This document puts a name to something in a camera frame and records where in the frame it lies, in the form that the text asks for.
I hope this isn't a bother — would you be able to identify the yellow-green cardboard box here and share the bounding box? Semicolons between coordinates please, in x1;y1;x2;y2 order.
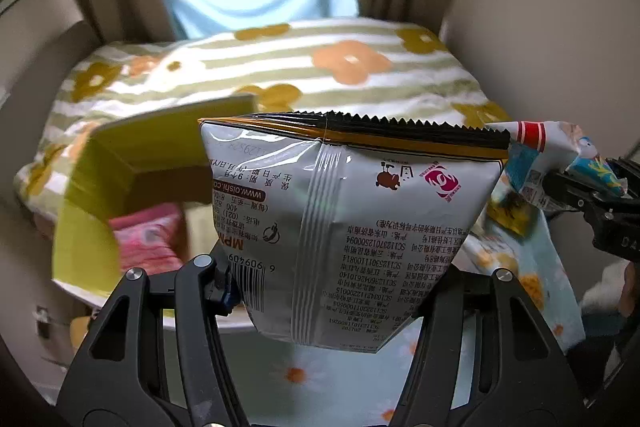
51;94;261;334

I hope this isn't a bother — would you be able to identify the grey bed headboard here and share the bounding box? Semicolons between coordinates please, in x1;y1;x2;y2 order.
0;22;101;108

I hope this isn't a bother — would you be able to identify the pink snack packet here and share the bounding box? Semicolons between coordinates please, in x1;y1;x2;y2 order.
107;203;188;273

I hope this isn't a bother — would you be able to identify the white fluffy cloth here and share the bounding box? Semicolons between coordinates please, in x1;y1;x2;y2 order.
582;259;631;308

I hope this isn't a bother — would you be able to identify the blue cartoon snack packet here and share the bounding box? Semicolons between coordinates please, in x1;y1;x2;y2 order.
492;119;631;212

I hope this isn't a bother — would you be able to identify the striped flower blanket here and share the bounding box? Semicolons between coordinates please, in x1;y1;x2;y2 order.
14;18;512;228

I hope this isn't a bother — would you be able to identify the white chip bag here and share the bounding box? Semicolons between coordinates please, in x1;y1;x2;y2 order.
197;109;512;355

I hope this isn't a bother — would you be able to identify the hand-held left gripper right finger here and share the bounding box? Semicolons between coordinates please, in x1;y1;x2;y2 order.
390;264;587;427

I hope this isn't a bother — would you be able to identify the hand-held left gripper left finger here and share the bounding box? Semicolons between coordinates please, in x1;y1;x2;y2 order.
54;254;251;427

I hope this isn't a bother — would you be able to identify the gold snack packet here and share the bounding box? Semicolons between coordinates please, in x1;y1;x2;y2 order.
487;184;543;239

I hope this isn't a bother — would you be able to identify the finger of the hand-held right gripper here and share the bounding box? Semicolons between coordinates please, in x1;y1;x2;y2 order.
602;157;640;195
542;170;608;212

